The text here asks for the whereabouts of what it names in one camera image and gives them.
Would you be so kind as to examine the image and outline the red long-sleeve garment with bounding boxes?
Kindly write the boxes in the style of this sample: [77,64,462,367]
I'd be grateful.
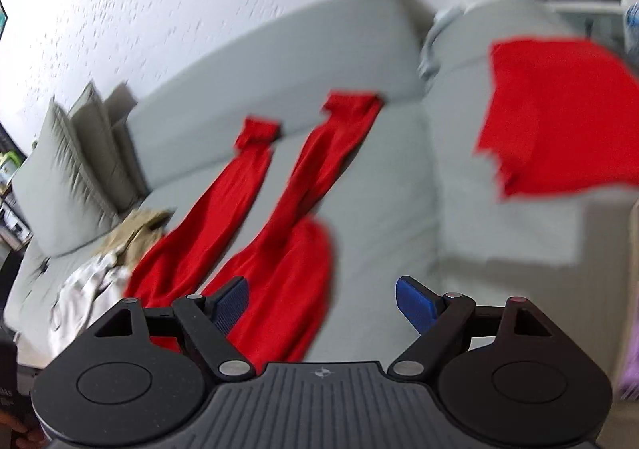
[125,92,383,370]

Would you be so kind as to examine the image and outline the khaki trousers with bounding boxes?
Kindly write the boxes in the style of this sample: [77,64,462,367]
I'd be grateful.
[94,209,173,270]

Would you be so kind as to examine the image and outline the grey sofa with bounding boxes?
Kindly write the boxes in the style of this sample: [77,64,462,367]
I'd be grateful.
[2,0,639,375]

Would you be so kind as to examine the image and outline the white sweatshirt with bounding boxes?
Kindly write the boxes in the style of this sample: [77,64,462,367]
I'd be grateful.
[47,250,131,357]

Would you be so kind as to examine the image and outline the grey throw pillow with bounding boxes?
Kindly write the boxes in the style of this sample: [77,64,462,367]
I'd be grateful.
[12,102,120,258]

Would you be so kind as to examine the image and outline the folded red garment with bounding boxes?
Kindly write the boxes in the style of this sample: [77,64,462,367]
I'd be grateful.
[476,38,638,198]

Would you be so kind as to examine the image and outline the grey sofa back cushion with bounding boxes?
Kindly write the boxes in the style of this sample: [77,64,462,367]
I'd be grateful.
[126,0,433,191]

